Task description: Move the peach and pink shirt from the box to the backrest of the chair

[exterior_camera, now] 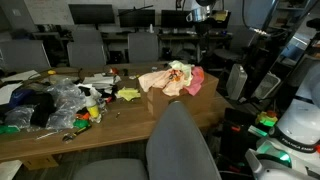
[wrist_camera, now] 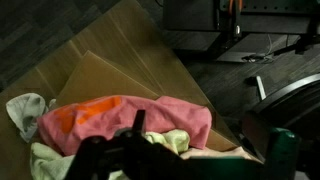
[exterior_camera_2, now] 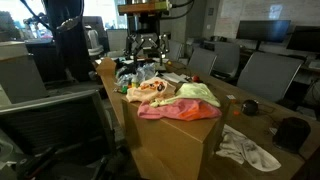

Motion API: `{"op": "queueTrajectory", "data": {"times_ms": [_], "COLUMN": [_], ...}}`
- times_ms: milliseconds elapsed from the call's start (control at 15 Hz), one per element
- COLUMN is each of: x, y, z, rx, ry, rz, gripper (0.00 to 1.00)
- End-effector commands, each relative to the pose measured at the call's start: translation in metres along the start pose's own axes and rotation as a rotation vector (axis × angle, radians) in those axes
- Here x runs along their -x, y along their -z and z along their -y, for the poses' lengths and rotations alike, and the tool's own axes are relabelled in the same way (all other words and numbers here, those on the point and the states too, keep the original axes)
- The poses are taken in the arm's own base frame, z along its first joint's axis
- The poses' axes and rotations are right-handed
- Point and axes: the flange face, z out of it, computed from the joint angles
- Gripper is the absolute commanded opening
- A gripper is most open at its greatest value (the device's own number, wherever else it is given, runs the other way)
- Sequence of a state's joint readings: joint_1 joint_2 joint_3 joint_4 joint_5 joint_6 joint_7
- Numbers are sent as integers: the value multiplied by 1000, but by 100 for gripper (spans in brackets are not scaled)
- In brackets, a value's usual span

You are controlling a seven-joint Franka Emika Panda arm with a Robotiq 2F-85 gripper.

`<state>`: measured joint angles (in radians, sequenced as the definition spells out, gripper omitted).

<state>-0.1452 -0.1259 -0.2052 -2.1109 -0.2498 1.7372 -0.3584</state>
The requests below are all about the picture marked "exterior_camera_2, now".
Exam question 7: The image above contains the grey office chair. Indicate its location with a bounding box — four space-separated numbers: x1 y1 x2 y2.
237 52 303 102
188 48 217 75
212 42 240 79

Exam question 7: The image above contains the grey office chair backrest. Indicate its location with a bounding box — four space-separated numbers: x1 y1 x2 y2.
0 89 117 180

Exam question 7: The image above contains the brown cardboard box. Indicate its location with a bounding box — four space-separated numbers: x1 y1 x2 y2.
122 89 230 180

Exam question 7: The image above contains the black monitor right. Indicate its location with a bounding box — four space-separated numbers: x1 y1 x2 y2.
287 26 320 53

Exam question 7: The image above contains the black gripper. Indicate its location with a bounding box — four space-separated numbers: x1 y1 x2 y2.
125 33 169 55

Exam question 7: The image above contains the black cylindrical container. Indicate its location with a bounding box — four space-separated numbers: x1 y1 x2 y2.
272 117 311 154

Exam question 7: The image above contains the black monitor left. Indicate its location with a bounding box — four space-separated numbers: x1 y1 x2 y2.
236 20 291 42

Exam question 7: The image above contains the yellow white spray bottle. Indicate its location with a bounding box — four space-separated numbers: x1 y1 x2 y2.
131 75 139 88

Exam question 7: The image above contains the white rag on table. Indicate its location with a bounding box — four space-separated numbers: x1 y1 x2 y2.
215 124 281 172

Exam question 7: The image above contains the pink shirt with orange print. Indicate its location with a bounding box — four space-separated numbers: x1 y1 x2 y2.
137 99 222 121

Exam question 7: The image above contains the peach shirt with orange print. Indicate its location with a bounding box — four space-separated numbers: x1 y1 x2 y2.
126 77 176 102

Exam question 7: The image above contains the clear plastic bag pile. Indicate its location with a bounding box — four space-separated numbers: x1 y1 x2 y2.
115 63 156 86

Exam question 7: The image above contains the black round speaker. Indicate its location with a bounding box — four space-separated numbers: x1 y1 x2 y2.
241 99 259 116

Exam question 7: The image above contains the black monitor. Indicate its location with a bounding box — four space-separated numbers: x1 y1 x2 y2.
236 20 291 42
287 26 320 53

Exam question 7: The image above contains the light green towel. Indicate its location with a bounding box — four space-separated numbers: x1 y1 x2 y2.
150 83 221 107

